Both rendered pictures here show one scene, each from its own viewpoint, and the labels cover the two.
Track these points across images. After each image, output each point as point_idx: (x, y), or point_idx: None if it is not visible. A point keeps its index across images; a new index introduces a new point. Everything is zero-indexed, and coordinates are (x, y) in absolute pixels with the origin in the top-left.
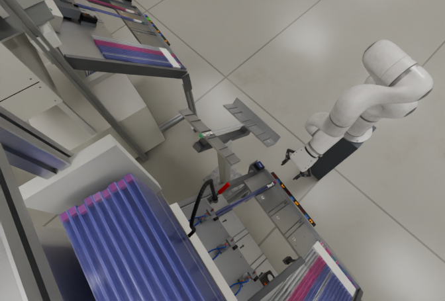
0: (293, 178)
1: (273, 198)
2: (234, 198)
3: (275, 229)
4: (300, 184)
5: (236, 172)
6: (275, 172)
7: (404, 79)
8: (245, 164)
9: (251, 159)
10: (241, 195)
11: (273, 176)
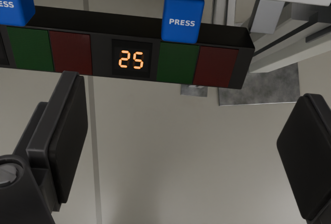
0: (72, 77)
1: None
2: None
3: (86, 78)
4: (123, 208)
5: (255, 99)
6: (190, 179)
7: None
8: (257, 132)
9: (255, 154)
10: (214, 18)
11: None
